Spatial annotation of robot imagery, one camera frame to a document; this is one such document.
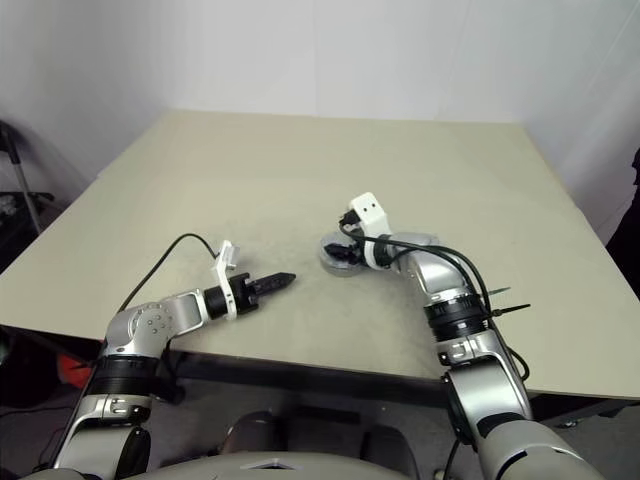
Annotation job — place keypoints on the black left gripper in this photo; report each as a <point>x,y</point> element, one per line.
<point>245,295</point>

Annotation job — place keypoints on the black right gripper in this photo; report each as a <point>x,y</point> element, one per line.
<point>355,255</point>

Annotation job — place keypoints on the grey notched motor lid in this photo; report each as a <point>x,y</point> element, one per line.
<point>331,239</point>

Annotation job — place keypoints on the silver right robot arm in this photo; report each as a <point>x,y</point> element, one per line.
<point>440,272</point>

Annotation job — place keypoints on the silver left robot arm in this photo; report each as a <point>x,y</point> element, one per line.
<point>150,322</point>

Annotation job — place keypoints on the dark rounded shape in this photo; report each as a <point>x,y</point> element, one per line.
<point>255,432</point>

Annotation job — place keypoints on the black zip tie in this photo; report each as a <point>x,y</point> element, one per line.
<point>515,307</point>

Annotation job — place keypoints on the grey robot torso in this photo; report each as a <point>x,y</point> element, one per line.
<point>200,472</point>

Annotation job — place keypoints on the orange bag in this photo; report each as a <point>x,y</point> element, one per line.
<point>67,370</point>

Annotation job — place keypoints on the silver tripod stand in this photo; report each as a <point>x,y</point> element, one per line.
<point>27,196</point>

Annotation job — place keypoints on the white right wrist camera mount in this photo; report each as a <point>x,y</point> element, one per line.
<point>370,210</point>

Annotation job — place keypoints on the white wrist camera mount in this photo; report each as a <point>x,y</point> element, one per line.
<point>370,210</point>
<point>220,262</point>

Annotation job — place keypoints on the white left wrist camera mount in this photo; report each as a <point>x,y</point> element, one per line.
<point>220,262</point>

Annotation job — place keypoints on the black table frame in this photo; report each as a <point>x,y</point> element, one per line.
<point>300,375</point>

